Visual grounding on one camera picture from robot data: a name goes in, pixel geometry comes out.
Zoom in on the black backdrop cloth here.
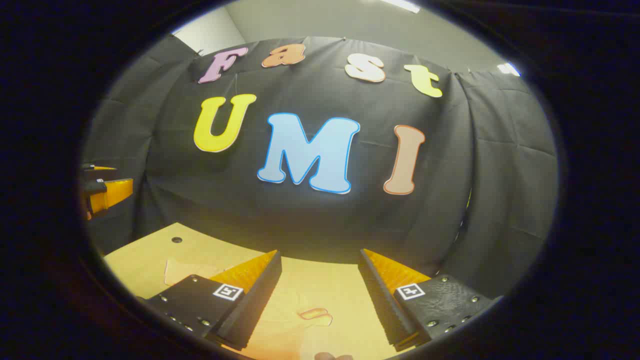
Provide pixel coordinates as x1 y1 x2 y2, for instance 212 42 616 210
82 35 558 301

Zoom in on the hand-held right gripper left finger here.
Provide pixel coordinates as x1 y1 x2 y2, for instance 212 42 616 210
137 250 282 351

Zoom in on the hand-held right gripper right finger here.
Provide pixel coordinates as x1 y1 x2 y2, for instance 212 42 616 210
358 248 503 352

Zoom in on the orange T-shirt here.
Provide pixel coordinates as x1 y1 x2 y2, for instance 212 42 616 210
164 258 361 360

